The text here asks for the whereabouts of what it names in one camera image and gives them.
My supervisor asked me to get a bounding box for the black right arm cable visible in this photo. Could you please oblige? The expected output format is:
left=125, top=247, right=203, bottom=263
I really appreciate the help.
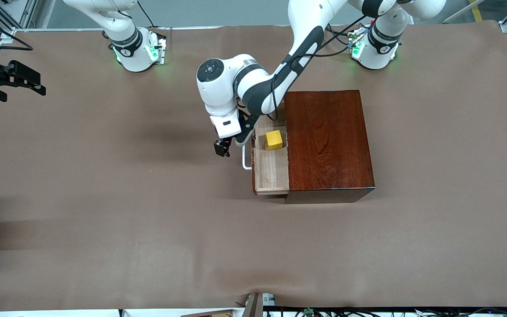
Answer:
left=136, top=0, right=158, bottom=29

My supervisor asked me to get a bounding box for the wooden plank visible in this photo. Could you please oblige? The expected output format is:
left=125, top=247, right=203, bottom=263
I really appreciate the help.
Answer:
left=180, top=310, right=233, bottom=317

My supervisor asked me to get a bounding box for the brown table cloth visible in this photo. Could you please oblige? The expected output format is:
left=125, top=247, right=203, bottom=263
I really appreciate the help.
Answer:
left=0, top=20, right=507, bottom=309

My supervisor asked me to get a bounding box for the yellow floor tape strip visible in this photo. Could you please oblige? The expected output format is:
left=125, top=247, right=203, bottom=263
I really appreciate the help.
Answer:
left=468, top=0, right=484, bottom=22

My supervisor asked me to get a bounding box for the yellow wooden block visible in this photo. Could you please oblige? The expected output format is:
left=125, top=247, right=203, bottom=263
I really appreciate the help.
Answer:
left=265, top=129, right=284, bottom=151

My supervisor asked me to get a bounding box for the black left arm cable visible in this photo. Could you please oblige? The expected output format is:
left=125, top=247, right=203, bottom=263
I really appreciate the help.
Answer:
left=270, top=13, right=386, bottom=122

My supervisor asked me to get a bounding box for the wooden drawer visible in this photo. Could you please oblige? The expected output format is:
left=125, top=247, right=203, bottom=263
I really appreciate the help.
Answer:
left=251, top=102, right=290, bottom=196

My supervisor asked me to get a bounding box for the dark red wooden cabinet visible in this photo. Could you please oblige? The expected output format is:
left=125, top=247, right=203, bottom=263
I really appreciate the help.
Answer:
left=284, top=90, right=375, bottom=204

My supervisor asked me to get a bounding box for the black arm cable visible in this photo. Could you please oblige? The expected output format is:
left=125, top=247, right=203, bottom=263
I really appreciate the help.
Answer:
left=136, top=0, right=158, bottom=29
left=270, top=13, right=386, bottom=122

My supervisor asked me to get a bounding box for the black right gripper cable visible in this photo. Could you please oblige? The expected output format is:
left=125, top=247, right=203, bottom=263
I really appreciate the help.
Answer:
left=0, top=9, right=34, bottom=55

